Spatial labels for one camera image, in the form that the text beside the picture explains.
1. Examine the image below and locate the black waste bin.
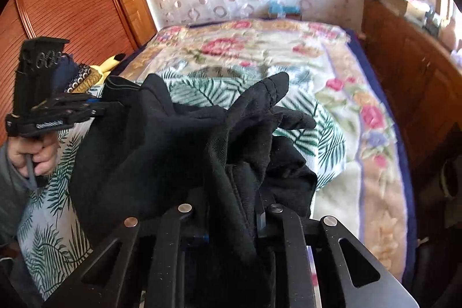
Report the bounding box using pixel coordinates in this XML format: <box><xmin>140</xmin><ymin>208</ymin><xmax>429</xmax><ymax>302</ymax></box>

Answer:
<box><xmin>438</xmin><ymin>156</ymin><xmax>462</xmax><ymax>197</ymax></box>

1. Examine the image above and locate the palm leaf print cloth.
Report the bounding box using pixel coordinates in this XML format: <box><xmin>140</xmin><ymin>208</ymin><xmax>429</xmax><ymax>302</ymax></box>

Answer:
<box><xmin>16</xmin><ymin>64</ymin><xmax>347</xmax><ymax>301</ymax></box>

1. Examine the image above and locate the yellow plush toy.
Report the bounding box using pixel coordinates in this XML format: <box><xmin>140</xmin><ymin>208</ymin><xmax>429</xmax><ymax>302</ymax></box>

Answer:
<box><xmin>90</xmin><ymin>53</ymin><xmax>125</xmax><ymax>83</ymax></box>

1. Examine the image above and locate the wooden slatted wardrobe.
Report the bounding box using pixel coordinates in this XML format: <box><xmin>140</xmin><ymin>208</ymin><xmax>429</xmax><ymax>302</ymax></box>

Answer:
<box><xmin>0</xmin><ymin>0</ymin><xmax>157</xmax><ymax>146</ymax></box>

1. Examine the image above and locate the floral blanket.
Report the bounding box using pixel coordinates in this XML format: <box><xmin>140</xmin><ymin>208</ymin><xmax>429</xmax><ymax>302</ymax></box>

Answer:
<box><xmin>119</xmin><ymin>19</ymin><xmax>408</xmax><ymax>280</ymax></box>

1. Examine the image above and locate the window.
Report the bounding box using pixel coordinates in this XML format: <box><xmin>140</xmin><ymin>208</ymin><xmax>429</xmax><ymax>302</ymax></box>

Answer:
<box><xmin>435</xmin><ymin>0</ymin><xmax>462</xmax><ymax>27</ymax></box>

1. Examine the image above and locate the black printed t-shirt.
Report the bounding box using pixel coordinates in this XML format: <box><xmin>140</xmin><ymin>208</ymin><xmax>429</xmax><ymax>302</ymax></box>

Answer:
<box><xmin>70</xmin><ymin>72</ymin><xmax>318</xmax><ymax>308</ymax></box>

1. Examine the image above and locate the cardboard box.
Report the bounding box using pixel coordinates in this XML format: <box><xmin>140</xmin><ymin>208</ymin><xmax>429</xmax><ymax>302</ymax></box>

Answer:
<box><xmin>400</xmin><ymin>0</ymin><xmax>430</xmax><ymax>18</ymax></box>

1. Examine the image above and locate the person's left hand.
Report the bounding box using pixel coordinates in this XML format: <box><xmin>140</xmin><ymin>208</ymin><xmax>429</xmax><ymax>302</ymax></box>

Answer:
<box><xmin>6</xmin><ymin>130</ymin><xmax>61</xmax><ymax>182</ymax></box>

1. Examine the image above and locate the navy bed sheet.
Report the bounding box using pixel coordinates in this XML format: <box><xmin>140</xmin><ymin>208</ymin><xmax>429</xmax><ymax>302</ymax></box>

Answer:
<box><xmin>343</xmin><ymin>27</ymin><xmax>419</xmax><ymax>258</ymax></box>

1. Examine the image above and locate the pink vase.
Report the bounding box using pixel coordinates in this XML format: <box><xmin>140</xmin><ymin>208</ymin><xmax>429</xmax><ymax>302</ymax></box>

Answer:
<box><xmin>442</xmin><ymin>19</ymin><xmax>457</xmax><ymax>49</ymax></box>

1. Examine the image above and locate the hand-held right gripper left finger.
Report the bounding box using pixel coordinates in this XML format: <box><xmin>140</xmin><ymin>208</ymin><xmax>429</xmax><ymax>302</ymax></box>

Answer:
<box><xmin>43</xmin><ymin>203</ymin><xmax>210</xmax><ymax>308</ymax></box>

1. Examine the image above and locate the wooden cabinet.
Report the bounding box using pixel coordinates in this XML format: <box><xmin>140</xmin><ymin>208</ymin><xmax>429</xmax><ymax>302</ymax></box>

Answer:
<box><xmin>361</xmin><ymin>0</ymin><xmax>462</xmax><ymax>171</ymax></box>

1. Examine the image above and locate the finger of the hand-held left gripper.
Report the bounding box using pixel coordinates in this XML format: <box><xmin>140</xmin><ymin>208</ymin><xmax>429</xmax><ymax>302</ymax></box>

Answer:
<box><xmin>47</xmin><ymin>102</ymin><xmax>124</xmax><ymax>122</ymax></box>
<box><xmin>35</xmin><ymin>94</ymin><xmax>100</xmax><ymax>112</ymax></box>

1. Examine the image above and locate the teal box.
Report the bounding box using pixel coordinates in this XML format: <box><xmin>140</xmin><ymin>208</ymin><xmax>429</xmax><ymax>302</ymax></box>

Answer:
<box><xmin>268</xmin><ymin>1</ymin><xmax>301</xmax><ymax>20</ymax></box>

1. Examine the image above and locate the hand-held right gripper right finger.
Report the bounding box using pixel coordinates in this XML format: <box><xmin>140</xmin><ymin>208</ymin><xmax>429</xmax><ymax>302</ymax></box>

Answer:
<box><xmin>254</xmin><ymin>203</ymin><xmax>421</xmax><ymax>308</ymax></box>

